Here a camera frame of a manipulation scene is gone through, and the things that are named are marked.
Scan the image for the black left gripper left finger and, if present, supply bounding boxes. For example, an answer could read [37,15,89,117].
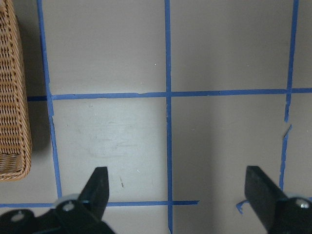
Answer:
[52,166,109,234]

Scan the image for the brown wicker basket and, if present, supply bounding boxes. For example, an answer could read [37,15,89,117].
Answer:
[0,0,32,182]

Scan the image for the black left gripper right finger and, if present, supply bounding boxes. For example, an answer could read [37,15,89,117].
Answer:
[244,166,312,234]

